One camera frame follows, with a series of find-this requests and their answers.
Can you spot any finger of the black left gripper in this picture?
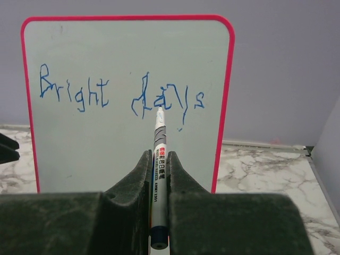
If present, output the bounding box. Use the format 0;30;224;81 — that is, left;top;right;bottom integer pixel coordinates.
0;133;20;154
0;150;20;164

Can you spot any pink framed whiteboard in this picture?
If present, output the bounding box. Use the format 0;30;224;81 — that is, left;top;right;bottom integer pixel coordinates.
21;14;235;192

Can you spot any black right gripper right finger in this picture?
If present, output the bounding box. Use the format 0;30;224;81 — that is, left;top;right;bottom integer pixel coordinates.
167;152;314;254

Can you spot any aluminium table frame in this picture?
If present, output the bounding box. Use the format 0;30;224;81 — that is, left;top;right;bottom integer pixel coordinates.
1;125;339;226

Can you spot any blue white whiteboard marker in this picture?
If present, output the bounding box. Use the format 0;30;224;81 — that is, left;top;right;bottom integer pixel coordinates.
150;106;168;250

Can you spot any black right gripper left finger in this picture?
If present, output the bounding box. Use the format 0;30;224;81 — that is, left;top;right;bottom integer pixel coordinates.
1;151;152;254

